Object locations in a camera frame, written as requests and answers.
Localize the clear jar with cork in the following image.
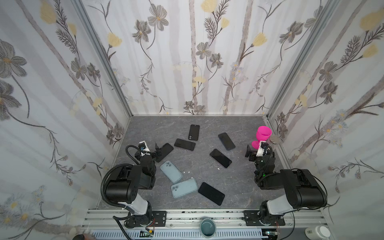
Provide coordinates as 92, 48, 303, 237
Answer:
269, 135, 282, 145

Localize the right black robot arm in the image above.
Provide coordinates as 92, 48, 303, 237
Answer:
244, 145, 328, 227

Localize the black case upper centre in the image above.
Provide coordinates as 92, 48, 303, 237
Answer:
189, 125, 200, 141

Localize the purple-edged phone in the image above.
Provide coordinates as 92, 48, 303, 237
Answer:
210, 149, 232, 168
174, 139, 196, 151

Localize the blue-edged phone upper right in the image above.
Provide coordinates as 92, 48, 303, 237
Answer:
218, 133, 236, 151

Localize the aluminium front rail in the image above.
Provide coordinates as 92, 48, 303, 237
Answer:
81, 209, 327, 230

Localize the white bottle bottom right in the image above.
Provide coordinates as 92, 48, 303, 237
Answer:
305, 226, 331, 240

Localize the purple-edged phone centre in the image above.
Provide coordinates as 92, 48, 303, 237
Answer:
174, 139, 196, 151

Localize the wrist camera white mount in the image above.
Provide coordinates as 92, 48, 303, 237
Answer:
138, 141, 151, 156
257, 141, 269, 157

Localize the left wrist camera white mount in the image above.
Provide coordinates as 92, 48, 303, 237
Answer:
138, 141, 151, 156

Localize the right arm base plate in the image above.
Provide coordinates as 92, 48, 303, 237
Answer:
243, 211, 286, 227

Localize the light blue case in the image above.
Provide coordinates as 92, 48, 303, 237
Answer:
160, 161, 183, 184
171, 178, 198, 199

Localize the blue-edged phone front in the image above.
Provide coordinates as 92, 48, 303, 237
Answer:
198, 183, 225, 206

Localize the black phone case left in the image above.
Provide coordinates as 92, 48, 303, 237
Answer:
155, 143, 174, 163

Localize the white slotted cable duct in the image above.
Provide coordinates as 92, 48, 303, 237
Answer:
91, 229, 268, 240

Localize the blue-edged phone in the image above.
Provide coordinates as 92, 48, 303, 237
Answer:
218, 133, 236, 151
198, 183, 225, 206

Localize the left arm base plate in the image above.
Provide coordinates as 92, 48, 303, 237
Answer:
124, 211, 167, 229

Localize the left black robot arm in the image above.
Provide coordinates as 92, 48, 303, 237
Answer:
101, 150, 157, 230

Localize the pink plastic goblet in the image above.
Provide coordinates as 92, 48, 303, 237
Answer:
252, 126, 272, 150

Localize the purple-edged phone right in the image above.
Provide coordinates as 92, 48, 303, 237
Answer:
210, 149, 232, 168

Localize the teal round cup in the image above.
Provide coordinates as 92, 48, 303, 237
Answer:
200, 219, 217, 238

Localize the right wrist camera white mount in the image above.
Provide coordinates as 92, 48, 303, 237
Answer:
257, 141, 269, 157

